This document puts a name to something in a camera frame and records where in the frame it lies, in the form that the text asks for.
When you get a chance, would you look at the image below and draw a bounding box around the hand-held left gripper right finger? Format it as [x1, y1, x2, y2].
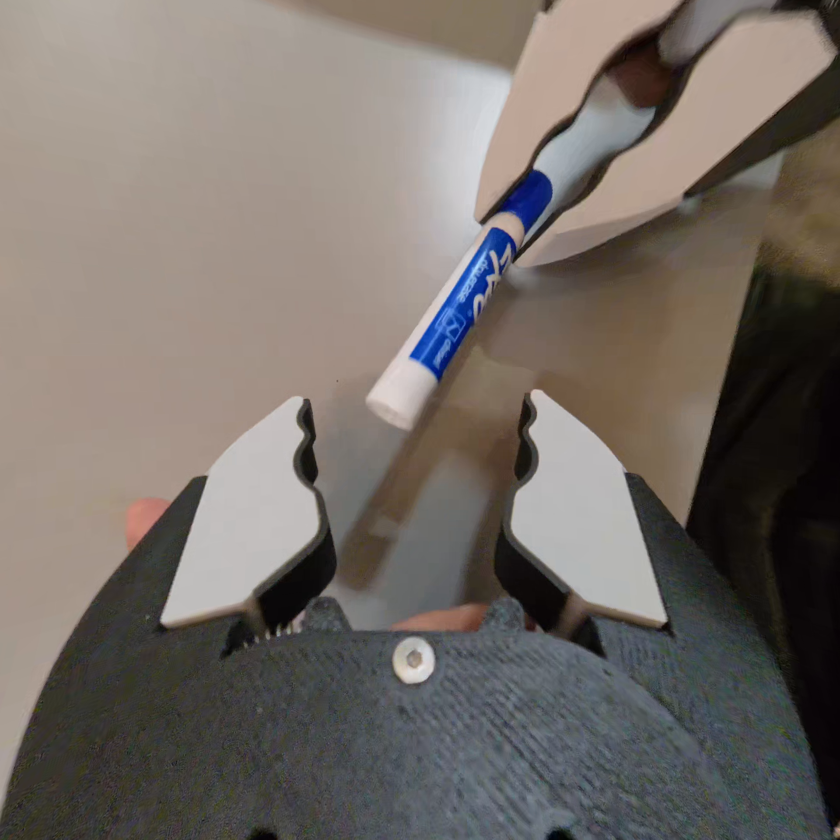
[495, 389, 670, 639]

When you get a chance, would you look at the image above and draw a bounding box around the person's right hand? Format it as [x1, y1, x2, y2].
[622, 45, 672, 110]

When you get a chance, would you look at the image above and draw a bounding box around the person's left hand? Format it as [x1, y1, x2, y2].
[125, 497, 491, 634]

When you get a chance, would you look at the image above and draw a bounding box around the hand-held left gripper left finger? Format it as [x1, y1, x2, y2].
[159, 395, 338, 643]

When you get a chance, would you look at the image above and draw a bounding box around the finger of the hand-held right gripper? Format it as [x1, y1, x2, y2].
[514, 8, 840, 270]
[474, 0, 691, 225]

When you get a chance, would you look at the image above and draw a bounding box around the blue dry erase marker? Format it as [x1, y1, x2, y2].
[365, 169, 554, 432]

